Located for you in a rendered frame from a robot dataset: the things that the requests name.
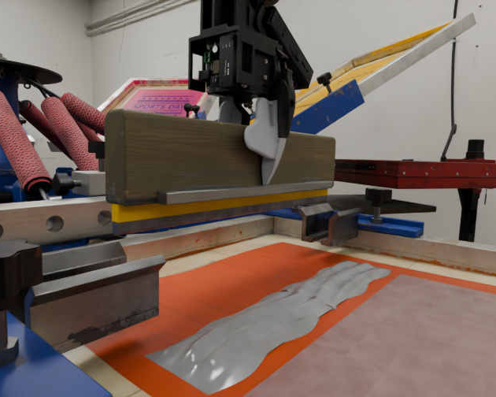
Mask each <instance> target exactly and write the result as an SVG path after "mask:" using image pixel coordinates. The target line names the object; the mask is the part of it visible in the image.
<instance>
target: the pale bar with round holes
mask: <svg viewBox="0 0 496 397"><path fill-rule="evenodd" d="M108 234H113V227H112V203H108V202H107V201H106V200H105V196H97V197H86V198H66V199H55V200H44V201H33V202H12V203H2V204H0V241H6V240H13V239H26V240H27V241H28V243H29V244H37V245H45V244H50V243H60V242H64V241H69V240H74V239H83V238H88V237H94V236H103V235H108Z"/></svg>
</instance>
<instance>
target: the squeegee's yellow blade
mask: <svg viewBox="0 0 496 397"><path fill-rule="evenodd" d="M323 195H328V190H327V189H320V190H313V191H298V192H291V193H282V194H274V195H260V196H252V197H244V198H230V199H221V200H213V201H206V202H191V203H183V204H175V205H162V204H157V203H155V204H146V205H138V206H122V205H118V204H112V221H114V222H118V223H120V222H126V221H137V220H143V219H150V218H156V217H167V216H173V215H180V214H186V213H197V212H203V211H210V210H221V209H227V208H233V207H240V206H251V205H257V204H263V203H270V202H281V201H287V200H293V199H304V198H311V197H317V196H323Z"/></svg>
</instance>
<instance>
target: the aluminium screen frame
mask: <svg viewBox="0 0 496 397"><path fill-rule="evenodd" d="M270 234H278V235H282V236H290V237H294V238H299V239H301V238H302V220H297V219H292V218H286V217H277V216H272V215H266V214H257V215H253V216H248V217H240V218H236V219H231V220H226V221H218V222H213V223H208V224H200V225H195V226H191V227H186V228H178V229H174V230H169V231H164V232H156V233H152V234H147V235H143V236H134V237H130V238H125V239H117V240H113V241H108V242H103V243H95V244H91V245H86V246H81V247H73V248H69V249H64V250H56V251H51V252H46V253H43V255H45V254H53V253H57V252H62V251H67V250H75V249H79V248H84V247H92V246H96V245H101V244H105V243H113V242H117V241H119V242H120V244H121V246H122V247H123V249H124V252H125V254H126V255H127V263H128V262H133V261H137V260H140V259H144V258H150V257H153V256H157V255H160V254H162V255H163V256H164V258H165V260H166V261H170V260H173V259H177V258H182V257H186V256H188V255H192V254H197V253H201V252H204V251H208V250H212V249H216V248H219V247H225V246H227V245H231V244H234V243H240V242H243V241H246V240H249V239H255V238H258V237H262V236H266V235H270ZM336 246H340V247H347V248H352V249H356V250H363V251H368V252H372V253H377V254H385V255H389V256H393V257H397V258H405V259H409V260H414V261H419V262H426V263H430V264H434V265H442V266H446V267H450V268H455V269H463V270H467V271H472V272H476V273H483V274H488V275H492V276H496V246H494V245H488V244H482V243H473V242H467V241H461V240H455V239H446V238H440V237H434V236H425V235H418V236H417V237H410V236H400V235H395V234H389V233H384V232H374V231H369V230H364V229H357V237H355V238H353V239H350V240H347V241H346V242H343V243H340V244H337V245H336Z"/></svg>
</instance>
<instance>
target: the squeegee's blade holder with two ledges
mask: <svg viewBox="0 0 496 397"><path fill-rule="evenodd" d="M332 185H333V182H332V181H326V180H323V181H311V182H299V183H286V184H268V185H250V186H238V187H215V188H203V189H190V190H178V191H158V192H157V204H162V205H175V204H183V203H191V202H206V201H213V200H221V199H236V198H244V197H252V196H260V195H274V194H282V193H291V192H298V191H313V190H320V189H328V188H332Z"/></svg>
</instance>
